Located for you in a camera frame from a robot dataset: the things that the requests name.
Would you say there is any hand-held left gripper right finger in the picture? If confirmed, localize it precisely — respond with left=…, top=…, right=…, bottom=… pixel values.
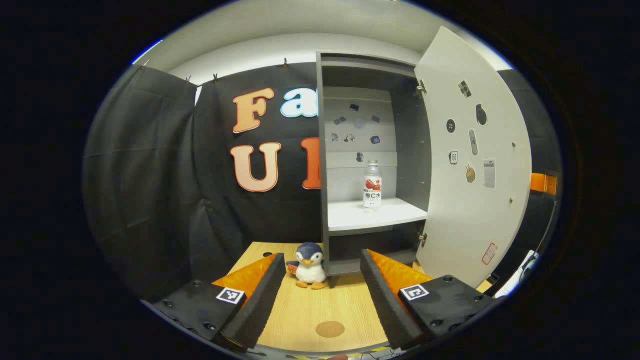
left=360, top=248, right=496, bottom=351

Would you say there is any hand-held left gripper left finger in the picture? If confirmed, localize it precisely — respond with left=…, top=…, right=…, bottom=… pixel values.
left=152, top=252, right=287, bottom=351

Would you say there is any brown round coaster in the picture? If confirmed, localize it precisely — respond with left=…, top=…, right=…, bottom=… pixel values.
left=315, top=320, right=346, bottom=338

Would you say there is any beige cabinet door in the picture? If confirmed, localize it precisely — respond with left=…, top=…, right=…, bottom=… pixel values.
left=414, top=26, right=532, bottom=289

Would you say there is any clear plastic bottle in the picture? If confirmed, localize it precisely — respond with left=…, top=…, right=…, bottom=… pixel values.
left=363, top=160, right=383, bottom=213

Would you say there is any white cabinet shelf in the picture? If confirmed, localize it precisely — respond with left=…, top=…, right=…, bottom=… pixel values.
left=327, top=197, right=428, bottom=232

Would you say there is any dark grey cabinet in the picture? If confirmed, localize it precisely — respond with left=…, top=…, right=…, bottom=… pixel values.
left=315, top=51, right=433, bottom=277

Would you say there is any yellow black floor tape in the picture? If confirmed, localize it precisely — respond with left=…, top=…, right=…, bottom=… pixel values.
left=295, top=346, right=393, bottom=360

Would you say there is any penguin plush toy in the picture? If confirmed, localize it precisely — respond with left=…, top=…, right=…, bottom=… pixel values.
left=286, top=242, right=327, bottom=291

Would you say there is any white paper sheet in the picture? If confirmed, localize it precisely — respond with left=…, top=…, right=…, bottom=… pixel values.
left=495, top=250, right=538, bottom=299

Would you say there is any black backdrop cloth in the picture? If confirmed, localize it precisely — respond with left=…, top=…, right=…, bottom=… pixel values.
left=82, top=60, right=563, bottom=301

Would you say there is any row of small cloth clips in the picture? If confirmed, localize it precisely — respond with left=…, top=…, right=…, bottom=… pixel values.
left=141, top=57, right=289, bottom=85

